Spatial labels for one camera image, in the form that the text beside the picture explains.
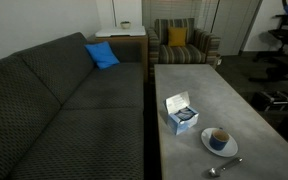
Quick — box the white saucer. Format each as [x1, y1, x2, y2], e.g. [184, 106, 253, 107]
[200, 127, 239, 158]

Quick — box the blue throw pillow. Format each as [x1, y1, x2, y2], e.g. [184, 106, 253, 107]
[84, 40, 121, 71]

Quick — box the black office chair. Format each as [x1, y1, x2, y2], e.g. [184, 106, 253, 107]
[248, 0, 288, 83]

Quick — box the white paper on table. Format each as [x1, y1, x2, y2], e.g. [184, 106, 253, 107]
[163, 90, 200, 136]

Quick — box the metal spoon grey handle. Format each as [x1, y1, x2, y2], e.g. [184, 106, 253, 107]
[208, 157, 244, 178]

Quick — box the striped armchair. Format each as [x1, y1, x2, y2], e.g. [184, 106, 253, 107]
[146, 17, 222, 69]

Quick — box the white flat board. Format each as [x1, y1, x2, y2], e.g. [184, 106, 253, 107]
[94, 26, 147, 38]

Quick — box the blue mug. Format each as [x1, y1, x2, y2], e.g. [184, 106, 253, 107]
[208, 127, 231, 152]

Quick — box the wooden side table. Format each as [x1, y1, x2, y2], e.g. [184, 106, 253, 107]
[87, 33, 150, 83]

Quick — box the small pale bowl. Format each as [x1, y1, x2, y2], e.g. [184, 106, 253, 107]
[119, 20, 132, 30]

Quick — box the dark grey fabric sofa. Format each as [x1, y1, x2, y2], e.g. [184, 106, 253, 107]
[0, 31, 146, 180]

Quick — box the yellow cushion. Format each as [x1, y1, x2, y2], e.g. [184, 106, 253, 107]
[167, 26, 188, 48]

